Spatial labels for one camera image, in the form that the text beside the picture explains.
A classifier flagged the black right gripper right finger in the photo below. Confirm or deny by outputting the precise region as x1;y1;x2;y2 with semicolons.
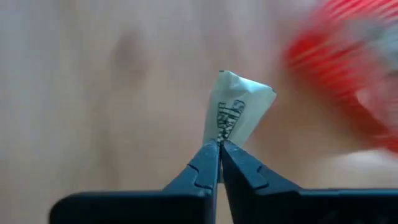
221;140;398;224

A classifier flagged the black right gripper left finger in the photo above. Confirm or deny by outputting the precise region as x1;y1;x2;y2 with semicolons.
49;139;221;224

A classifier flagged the white green sweetener packet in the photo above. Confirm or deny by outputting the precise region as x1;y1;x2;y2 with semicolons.
201;70;277;149

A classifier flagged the red plastic slotted basket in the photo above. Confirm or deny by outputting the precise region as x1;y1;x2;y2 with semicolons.
284;0;398;154

